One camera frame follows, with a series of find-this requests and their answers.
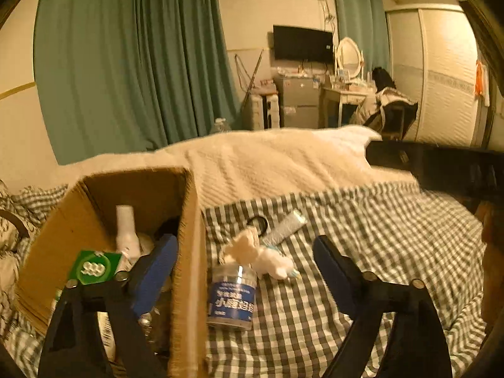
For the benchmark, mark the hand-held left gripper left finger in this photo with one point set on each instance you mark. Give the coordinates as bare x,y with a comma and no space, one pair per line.
157,267

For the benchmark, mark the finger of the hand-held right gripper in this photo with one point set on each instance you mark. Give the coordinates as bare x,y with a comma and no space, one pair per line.
393,161

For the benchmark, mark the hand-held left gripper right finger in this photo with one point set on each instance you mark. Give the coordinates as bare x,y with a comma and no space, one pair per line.
330,271

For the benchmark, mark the white spray bottle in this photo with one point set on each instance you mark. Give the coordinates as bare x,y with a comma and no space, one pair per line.
126,232

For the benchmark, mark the green white medicine box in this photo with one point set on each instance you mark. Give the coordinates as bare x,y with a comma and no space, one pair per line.
92,269

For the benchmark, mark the blue label cotton swab jar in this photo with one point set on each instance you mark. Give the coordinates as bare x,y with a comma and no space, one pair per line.
232,303

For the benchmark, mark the white printed pouch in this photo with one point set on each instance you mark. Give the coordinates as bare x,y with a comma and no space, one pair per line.
108,334

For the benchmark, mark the brown cardboard box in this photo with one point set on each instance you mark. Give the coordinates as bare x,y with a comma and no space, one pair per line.
59,236

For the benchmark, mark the person's right hand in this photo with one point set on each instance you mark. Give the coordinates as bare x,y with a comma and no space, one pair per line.
488,228

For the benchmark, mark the dark chair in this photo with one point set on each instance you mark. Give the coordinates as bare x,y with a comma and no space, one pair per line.
397,120

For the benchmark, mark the chair with backpack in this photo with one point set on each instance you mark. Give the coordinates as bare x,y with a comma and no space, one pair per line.
378,104

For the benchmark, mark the silver white tube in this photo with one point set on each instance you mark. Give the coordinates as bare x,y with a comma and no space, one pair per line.
283,226

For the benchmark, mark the white dressing table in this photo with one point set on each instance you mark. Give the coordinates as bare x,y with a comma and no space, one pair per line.
346,96

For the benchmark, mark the black fluffy garment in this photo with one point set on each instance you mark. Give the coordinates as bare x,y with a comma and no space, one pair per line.
384,78

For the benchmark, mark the orange hanging cloth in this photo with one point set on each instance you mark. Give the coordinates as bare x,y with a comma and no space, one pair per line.
479,78

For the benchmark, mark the white louvered wardrobe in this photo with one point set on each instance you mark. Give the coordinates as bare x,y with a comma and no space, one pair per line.
445,67

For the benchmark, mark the grey mini fridge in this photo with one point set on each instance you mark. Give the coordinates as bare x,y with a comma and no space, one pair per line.
297,102

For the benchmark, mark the oval white mirror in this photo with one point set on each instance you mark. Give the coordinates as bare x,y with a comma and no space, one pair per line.
348,57

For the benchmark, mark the white fluffy blanket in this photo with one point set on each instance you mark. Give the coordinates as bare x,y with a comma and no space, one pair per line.
275,157

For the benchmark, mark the white storage rack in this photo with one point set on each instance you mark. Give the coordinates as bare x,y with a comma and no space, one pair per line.
256,110

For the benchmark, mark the narrow green curtain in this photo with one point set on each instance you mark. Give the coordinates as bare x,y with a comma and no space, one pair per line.
370,15

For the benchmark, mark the black television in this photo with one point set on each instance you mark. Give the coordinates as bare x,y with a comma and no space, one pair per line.
303,43

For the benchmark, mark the black white patterned pillow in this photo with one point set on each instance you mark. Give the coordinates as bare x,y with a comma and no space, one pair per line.
10,236

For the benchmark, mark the clear plastic water bottle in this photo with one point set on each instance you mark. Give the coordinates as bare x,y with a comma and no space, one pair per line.
221,126

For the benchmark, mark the thin broom sticks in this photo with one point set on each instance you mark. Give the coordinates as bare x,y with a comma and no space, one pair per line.
252,75

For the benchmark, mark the wide green curtain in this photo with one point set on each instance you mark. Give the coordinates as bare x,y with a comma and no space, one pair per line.
118,67

